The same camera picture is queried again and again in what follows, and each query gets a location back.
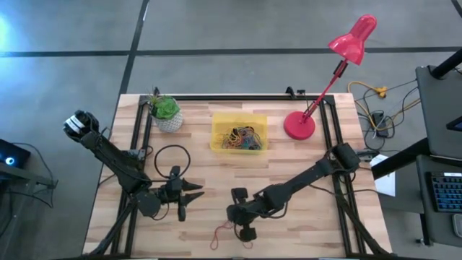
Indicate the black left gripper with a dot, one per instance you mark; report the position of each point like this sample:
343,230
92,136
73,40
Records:
173,193

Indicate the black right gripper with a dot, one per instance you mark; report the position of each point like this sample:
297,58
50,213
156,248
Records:
240,213

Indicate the yellow rubber band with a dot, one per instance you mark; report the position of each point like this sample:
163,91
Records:
222,140

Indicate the blue rubber band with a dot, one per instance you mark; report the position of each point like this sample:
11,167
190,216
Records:
252,142

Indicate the rubber bands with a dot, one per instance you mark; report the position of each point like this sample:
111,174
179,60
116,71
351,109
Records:
236,137

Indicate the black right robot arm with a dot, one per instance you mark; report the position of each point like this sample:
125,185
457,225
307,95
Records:
307,177

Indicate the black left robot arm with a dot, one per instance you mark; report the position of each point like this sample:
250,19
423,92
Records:
112,159

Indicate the yellow translucent plastic bin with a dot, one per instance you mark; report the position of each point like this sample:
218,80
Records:
216,121

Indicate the green succulent in patterned pot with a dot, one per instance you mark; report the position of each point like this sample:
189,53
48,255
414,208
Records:
165,108

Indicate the red desk lamp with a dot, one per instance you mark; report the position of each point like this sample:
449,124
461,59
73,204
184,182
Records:
299,126

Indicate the white paper sheet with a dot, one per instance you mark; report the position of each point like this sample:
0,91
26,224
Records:
386,184

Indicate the black side stand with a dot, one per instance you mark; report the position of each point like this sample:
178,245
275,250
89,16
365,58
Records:
29,178

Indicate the black power adapter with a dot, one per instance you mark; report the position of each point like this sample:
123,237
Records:
379,124

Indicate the black box with blue light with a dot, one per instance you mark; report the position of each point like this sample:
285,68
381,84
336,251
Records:
18,153

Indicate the dark grey desk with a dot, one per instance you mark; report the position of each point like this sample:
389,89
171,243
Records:
438,224

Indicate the backlit keyboard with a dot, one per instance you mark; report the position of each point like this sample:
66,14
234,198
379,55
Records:
447,193

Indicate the grey computer mouse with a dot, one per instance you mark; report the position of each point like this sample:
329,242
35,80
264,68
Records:
457,220

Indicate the black phone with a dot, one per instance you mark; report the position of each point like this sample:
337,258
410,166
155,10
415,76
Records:
455,124

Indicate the black pole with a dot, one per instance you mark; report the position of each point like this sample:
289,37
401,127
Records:
447,63

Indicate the black aluminium table frame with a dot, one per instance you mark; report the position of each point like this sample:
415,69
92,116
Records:
231,97

